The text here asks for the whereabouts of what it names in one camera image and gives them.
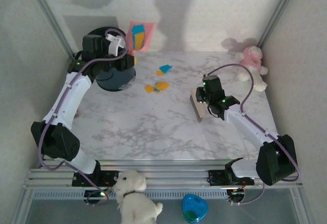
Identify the orange paper scrap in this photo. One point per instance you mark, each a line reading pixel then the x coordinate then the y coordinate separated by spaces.
pixel 140 41
pixel 149 88
pixel 159 73
pixel 163 85

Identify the wooden hand brush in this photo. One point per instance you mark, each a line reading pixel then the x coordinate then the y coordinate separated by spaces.
pixel 200 111

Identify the pink dustpan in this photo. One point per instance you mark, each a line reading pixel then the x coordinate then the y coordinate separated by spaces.
pixel 149 37

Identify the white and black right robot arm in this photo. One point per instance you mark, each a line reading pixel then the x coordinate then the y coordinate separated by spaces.
pixel 242 123

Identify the dark grey round trash bin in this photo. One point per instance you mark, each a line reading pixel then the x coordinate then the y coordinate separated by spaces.
pixel 120 81

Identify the white plush in pink outfit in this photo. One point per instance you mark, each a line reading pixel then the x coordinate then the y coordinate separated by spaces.
pixel 251 60

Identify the blue heart-shaped container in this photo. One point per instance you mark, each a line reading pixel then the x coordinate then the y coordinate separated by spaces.
pixel 194 208

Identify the white plush dog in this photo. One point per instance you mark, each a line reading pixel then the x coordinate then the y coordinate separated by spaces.
pixel 132 203

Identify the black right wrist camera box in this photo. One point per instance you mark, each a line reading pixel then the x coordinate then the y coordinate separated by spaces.
pixel 211 83

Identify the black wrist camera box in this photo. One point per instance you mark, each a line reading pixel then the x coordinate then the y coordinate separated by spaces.
pixel 93 44
pixel 211 83

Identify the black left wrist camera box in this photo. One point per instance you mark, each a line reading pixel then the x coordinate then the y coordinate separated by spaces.
pixel 93 44

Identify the white left camera bracket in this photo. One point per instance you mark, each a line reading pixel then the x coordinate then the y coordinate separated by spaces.
pixel 113 45

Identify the aluminium frame post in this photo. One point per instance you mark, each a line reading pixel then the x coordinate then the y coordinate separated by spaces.
pixel 279 12
pixel 52 20
pixel 304 208
pixel 21 208

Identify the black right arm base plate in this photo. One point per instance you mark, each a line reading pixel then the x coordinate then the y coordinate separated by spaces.
pixel 215 178

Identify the aluminium front frame rails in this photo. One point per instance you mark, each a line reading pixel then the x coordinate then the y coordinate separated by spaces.
pixel 166 175

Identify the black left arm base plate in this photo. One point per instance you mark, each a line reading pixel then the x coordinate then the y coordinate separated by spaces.
pixel 112 178

